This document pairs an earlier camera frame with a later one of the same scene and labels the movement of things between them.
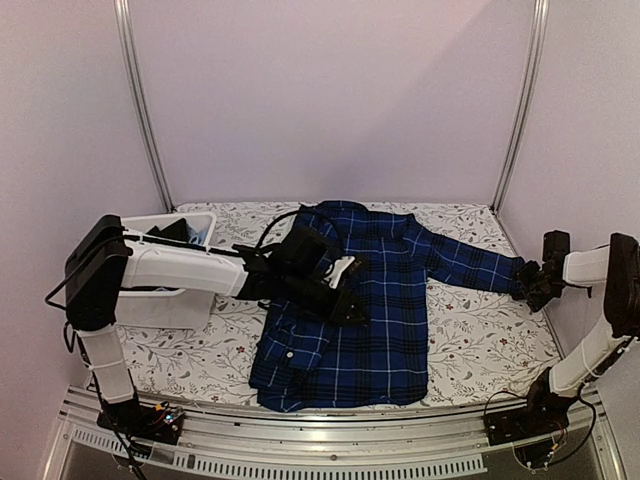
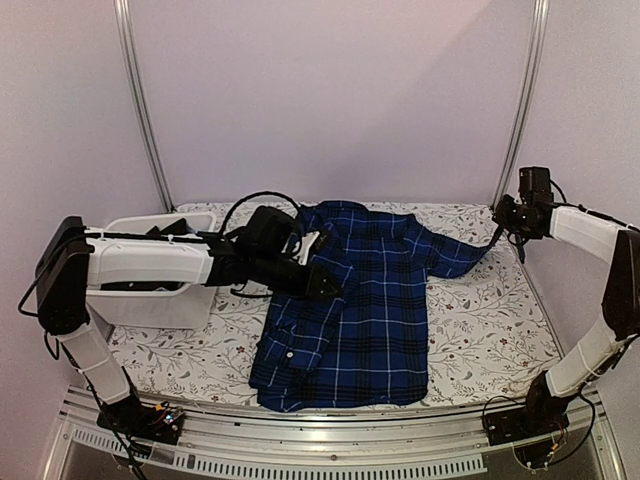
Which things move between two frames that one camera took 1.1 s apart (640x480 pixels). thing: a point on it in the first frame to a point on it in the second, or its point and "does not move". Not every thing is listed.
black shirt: x=177 y=231 does not move
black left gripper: x=338 y=310 to x=313 y=282
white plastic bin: x=165 y=307 does not move
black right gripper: x=524 y=274 to x=499 y=216
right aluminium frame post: x=526 y=104 does not move
